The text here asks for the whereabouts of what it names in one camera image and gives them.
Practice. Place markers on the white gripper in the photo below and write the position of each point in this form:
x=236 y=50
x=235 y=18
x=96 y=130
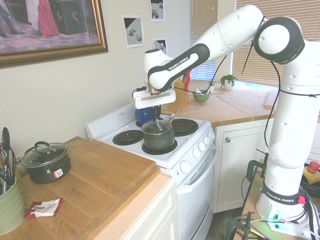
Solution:
x=157 y=100

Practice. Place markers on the glass saucepan lid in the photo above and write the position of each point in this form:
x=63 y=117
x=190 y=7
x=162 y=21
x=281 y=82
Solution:
x=150 y=128

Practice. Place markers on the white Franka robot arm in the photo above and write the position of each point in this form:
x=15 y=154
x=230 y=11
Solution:
x=292 y=120

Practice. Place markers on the small plant white pot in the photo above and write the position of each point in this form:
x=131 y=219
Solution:
x=211 y=85

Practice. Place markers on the bushy plant white pot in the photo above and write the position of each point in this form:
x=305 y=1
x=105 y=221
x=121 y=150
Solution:
x=228 y=82

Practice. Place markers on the black cooking pot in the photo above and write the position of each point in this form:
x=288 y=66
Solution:
x=47 y=170

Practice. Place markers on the wooden knife block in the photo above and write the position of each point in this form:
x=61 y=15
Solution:
x=181 y=100

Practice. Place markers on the dark green saucepan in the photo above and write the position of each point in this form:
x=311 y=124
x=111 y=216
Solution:
x=157 y=141

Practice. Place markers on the large black coil burner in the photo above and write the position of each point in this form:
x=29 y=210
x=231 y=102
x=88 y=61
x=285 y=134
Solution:
x=186 y=126

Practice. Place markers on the red knife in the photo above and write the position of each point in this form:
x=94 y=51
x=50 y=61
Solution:
x=188 y=80

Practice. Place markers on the green bowl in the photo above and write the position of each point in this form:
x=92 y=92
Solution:
x=201 y=98

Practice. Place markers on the white paper napkin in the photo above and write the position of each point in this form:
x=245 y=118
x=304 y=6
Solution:
x=201 y=91

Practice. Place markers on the white stove knob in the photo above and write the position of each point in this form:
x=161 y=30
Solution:
x=207 y=140
x=196 y=152
x=202 y=146
x=185 y=167
x=211 y=135

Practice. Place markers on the grey photo print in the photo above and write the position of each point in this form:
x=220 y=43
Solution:
x=157 y=10
x=160 y=45
x=133 y=31

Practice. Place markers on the silver cabinet knob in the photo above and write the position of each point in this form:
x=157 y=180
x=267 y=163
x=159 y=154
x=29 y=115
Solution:
x=227 y=139

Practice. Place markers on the white electric stove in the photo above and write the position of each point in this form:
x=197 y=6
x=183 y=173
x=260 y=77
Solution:
x=195 y=195

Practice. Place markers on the white drawer cabinet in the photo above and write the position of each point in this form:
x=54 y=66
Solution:
x=155 y=215

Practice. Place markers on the white cabinet with knob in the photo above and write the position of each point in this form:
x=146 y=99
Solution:
x=237 y=175

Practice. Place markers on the narrow window blind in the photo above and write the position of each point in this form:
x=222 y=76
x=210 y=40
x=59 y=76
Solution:
x=202 y=20

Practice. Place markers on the green clamp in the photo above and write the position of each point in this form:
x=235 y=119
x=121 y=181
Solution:
x=251 y=170

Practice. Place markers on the small wooden board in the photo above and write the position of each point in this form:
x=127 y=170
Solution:
x=269 y=100

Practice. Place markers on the grey metal clamp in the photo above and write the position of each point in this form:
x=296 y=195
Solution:
x=228 y=225

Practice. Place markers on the gold framed painting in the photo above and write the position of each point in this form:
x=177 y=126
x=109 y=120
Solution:
x=50 y=25

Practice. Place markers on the red white wrapper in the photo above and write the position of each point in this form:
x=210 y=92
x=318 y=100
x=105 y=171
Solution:
x=43 y=208

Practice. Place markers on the red emergency stop button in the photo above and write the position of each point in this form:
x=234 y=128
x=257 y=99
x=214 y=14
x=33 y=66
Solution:
x=313 y=166

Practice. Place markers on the green utensil holder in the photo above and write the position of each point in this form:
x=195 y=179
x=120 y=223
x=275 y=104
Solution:
x=10 y=207

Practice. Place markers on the wide window blind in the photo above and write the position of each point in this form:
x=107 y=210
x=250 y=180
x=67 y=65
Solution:
x=307 y=12

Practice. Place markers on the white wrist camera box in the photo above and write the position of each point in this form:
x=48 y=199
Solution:
x=139 y=93

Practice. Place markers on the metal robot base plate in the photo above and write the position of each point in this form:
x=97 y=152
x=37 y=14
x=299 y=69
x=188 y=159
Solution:
x=282 y=226

